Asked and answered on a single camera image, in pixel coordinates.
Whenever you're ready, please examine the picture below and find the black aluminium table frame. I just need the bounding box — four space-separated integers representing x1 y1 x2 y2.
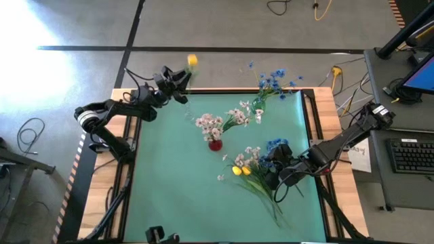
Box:
81 82 374 243

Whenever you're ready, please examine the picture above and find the coiled black cable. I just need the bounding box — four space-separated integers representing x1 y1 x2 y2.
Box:
386 77 423 104

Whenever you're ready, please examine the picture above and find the yellow artificial tulip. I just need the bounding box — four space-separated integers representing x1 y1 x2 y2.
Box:
241 165 289 228
184 53 199 116
231 165 282 218

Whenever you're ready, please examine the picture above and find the black floor cable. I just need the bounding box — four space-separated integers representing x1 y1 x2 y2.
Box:
16 117 46 156
267 0 292 16

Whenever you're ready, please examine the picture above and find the green table mat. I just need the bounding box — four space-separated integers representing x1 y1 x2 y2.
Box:
123 91 326 243

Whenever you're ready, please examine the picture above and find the grey side desk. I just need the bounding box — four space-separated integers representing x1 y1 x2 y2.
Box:
363 47 434 211

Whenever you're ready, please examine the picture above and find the blue artificial flower bunch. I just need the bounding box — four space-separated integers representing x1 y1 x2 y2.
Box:
259 138 305 198
239 60 304 106

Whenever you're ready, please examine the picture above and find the small black device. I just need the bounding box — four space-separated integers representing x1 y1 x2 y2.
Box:
145 225 180 244

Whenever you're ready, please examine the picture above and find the white flower stem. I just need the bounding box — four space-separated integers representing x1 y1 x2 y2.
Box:
195 113 224 143

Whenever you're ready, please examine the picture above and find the black pole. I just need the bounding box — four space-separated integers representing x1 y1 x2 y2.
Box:
377 1 434 60

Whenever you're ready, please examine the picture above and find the black keyboard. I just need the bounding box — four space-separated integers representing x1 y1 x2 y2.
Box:
387 138 434 176

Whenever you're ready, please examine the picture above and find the yellow floor cable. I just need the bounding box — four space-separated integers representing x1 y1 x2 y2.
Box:
313 0 334 22

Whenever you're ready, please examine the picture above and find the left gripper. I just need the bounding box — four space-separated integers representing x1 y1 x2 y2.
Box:
147 66 191 108

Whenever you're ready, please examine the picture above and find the red glass vase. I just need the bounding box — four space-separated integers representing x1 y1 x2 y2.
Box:
208 138 224 153

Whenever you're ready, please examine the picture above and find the monitor with blue screen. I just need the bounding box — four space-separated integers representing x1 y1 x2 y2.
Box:
398 52 434 96

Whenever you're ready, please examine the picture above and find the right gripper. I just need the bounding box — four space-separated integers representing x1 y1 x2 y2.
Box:
266 144 318 190

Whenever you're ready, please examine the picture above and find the white paper sheet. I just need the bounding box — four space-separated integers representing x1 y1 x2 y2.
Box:
347 138 373 174

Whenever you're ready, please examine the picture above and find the green glass vase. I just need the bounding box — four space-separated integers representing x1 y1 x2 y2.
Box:
251 96 267 115

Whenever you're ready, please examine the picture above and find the orange striped hazard tape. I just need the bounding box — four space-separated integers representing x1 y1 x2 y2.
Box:
50 131 85 244

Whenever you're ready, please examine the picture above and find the wooden table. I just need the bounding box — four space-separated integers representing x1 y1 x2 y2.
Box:
77 86 370 243

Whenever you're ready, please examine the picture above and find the clear glass vase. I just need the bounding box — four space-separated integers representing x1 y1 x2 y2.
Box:
182 98 197 122

